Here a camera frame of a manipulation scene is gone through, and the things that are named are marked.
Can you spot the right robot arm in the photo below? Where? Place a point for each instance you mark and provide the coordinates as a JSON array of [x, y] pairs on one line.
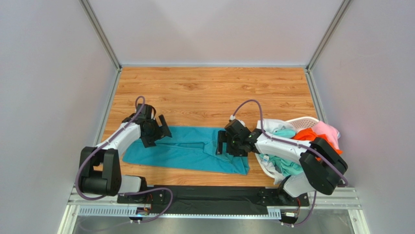
[[323, 168]]

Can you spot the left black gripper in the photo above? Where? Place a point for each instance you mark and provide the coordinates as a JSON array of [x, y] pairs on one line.
[[163, 130]]

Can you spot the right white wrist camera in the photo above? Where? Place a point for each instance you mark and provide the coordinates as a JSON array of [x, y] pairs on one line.
[[232, 117]]

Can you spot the teal blue t-shirt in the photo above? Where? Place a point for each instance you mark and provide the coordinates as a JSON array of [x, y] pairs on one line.
[[191, 148]]

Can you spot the orange t-shirt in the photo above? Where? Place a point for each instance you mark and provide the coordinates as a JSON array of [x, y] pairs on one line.
[[310, 135]]

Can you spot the white laundry basket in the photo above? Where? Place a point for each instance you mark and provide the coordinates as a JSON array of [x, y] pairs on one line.
[[303, 123]]

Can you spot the mint green t-shirt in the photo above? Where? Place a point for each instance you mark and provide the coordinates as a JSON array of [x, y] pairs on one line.
[[277, 166]]

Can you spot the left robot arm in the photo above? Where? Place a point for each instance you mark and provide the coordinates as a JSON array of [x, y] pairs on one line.
[[99, 173]]

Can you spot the white t-shirt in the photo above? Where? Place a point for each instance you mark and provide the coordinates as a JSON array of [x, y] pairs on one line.
[[269, 125]]

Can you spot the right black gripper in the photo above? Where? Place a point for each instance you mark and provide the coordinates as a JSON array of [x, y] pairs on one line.
[[224, 142]]

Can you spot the pink t-shirt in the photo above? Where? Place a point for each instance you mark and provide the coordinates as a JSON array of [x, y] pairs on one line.
[[332, 135]]

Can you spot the aluminium frame rail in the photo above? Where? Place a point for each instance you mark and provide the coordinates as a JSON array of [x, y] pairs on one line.
[[291, 211]]

